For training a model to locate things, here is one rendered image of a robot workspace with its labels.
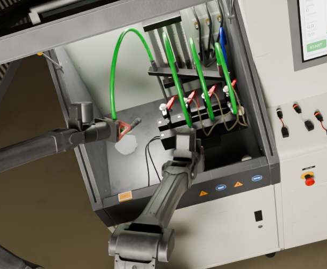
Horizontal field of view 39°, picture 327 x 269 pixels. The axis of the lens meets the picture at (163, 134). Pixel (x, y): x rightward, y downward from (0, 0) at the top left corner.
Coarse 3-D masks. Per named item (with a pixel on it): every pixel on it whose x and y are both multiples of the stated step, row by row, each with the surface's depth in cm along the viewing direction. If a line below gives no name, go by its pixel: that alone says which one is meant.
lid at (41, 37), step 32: (32, 0) 141; (64, 0) 72; (96, 0) 98; (128, 0) 69; (160, 0) 69; (192, 0) 69; (0, 32) 78; (32, 32) 70; (64, 32) 70; (96, 32) 70; (0, 64) 73
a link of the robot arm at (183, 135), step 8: (184, 128) 126; (192, 128) 126; (176, 136) 120; (184, 136) 120; (192, 136) 122; (176, 144) 121; (184, 144) 120; (192, 144) 122; (176, 152) 121; (184, 152) 121; (176, 160) 122; (184, 160) 121; (192, 168) 117; (192, 176) 116
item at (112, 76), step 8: (136, 32) 158; (120, 40) 146; (144, 40) 165; (112, 64) 143; (112, 72) 143; (112, 80) 143; (112, 88) 143; (112, 96) 143; (112, 104) 144; (112, 112) 145; (120, 128) 150
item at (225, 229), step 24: (264, 192) 178; (192, 216) 185; (216, 216) 188; (240, 216) 192; (264, 216) 196; (192, 240) 204; (216, 240) 208; (240, 240) 213; (264, 240) 218; (168, 264) 222; (192, 264) 228
